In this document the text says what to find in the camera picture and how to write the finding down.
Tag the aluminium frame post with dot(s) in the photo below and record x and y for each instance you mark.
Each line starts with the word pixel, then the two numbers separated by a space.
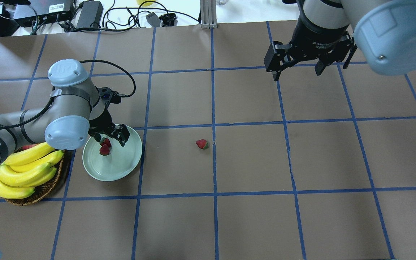
pixel 208 14

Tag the black power adapter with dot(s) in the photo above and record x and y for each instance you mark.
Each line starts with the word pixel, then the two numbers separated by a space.
pixel 91 12

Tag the light green plate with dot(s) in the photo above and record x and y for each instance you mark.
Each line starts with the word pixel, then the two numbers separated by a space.
pixel 120 162

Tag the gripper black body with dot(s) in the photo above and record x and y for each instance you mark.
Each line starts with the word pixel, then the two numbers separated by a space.
pixel 100 122
pixel 318 40

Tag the wicker basket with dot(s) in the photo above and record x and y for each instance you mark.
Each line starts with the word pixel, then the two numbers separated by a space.
pixel 52 186

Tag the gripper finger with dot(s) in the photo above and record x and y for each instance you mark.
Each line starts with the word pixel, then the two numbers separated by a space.
pixel 278 58
pixel 325 60
pixel 96 136
pixel 122 134

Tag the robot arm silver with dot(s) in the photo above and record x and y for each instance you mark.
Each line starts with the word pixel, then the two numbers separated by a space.
pixel 383 30
pixel 75 110

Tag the yellow banana bunch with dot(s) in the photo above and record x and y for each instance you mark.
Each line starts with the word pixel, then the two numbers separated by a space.
pixel 24 170

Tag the red apple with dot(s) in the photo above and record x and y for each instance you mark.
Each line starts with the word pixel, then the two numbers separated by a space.
pixel 28 146

